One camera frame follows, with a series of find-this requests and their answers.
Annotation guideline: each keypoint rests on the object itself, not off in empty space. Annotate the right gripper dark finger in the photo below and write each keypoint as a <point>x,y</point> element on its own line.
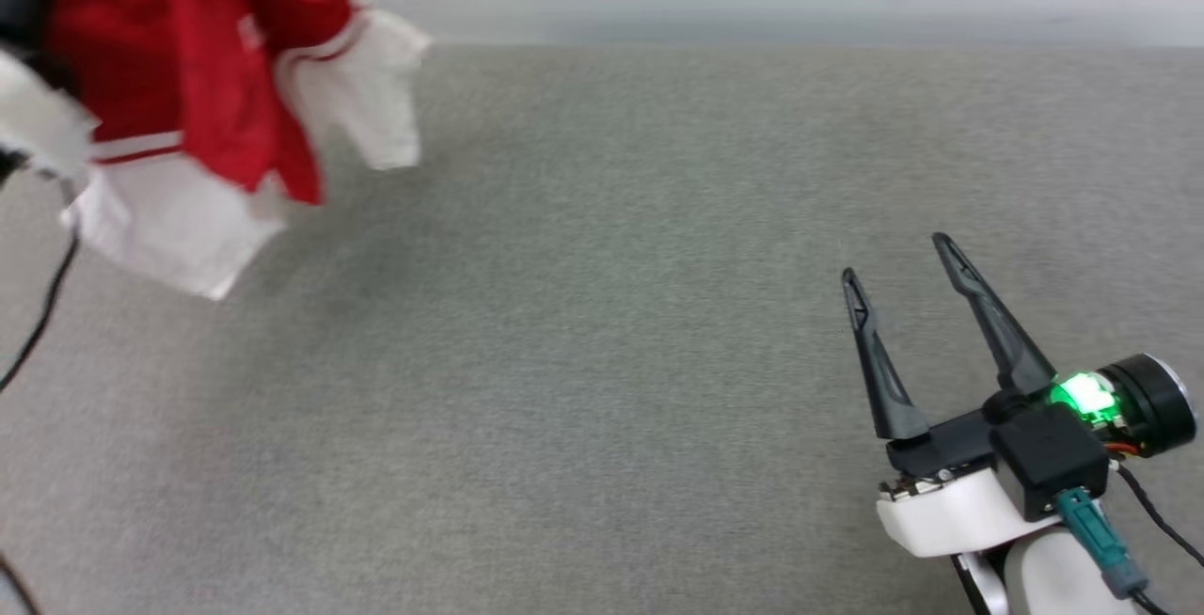
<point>997,323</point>
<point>879,370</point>

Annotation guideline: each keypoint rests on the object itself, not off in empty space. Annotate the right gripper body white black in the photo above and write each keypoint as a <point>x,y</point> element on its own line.
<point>950,512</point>

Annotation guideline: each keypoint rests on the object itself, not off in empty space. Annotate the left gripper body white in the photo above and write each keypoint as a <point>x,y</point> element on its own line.
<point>42,117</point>

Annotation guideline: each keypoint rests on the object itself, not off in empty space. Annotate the red white basketball jersey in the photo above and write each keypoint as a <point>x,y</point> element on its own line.
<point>150,41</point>

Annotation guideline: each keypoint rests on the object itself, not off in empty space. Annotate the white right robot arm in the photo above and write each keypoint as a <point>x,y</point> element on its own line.
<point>1063,577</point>

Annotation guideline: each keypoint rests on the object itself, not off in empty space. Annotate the grey fabric sofa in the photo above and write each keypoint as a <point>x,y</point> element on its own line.
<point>583,333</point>

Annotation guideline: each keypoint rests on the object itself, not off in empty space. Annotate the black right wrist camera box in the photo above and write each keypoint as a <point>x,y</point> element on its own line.
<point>1049,460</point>

